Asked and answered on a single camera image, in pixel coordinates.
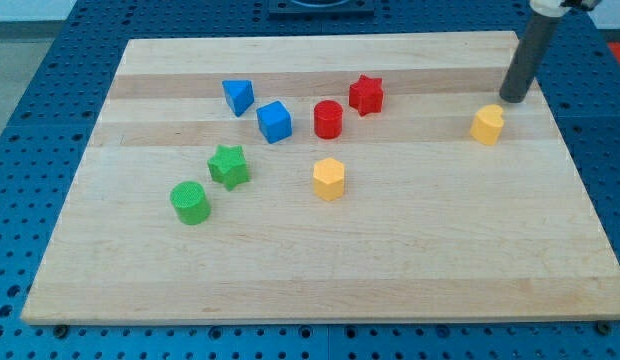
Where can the yellow hexagon block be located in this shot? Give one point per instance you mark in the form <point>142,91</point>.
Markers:
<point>329,179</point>

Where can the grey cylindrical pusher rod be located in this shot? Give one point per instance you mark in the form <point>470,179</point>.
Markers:
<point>527,57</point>

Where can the blue cube block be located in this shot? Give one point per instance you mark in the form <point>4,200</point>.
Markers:
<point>274,122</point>

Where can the yellow heart block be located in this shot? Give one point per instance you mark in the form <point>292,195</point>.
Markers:
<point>487,124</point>

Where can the green star block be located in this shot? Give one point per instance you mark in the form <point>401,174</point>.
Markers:
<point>228,166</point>

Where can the wooden board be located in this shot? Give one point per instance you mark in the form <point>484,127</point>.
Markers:
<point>433,226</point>

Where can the red cylinder block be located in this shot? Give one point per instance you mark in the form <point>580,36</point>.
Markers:
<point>328,119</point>

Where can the green cylinder block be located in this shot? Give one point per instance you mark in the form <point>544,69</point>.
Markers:
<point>190,202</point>

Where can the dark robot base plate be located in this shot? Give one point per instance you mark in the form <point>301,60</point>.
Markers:
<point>285,8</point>

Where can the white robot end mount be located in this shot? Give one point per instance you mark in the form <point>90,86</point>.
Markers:
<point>558,8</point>

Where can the blue triangle block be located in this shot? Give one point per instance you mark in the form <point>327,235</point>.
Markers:
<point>239,95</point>

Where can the red star block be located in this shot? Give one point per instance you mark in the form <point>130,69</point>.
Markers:
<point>366,95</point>

